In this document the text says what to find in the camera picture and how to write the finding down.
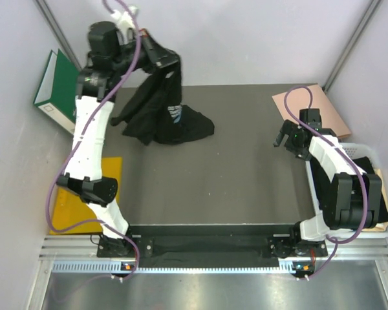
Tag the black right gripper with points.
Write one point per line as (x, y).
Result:
(290, 128)

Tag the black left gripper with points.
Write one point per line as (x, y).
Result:
(156, 55)

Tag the black printed t-shirt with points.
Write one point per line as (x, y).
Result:
(156, 111)

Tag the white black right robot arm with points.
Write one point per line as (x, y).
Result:
(349, 197)

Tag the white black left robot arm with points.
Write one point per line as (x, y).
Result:
(116, 50)

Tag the folded black t-shirt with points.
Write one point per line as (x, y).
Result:
(321, 182)

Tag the white plastic basket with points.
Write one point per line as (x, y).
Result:
(354, 151)

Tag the green lever arch binder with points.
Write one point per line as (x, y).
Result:
(55, 95)

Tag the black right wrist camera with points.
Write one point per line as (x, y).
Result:
(311, 117)

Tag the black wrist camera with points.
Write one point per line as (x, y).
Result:
(123, 20)
(311, 117)

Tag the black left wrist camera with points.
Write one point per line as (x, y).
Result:
(123, 20)

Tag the grey slotted cable duct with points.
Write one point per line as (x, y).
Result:
(118, 267)

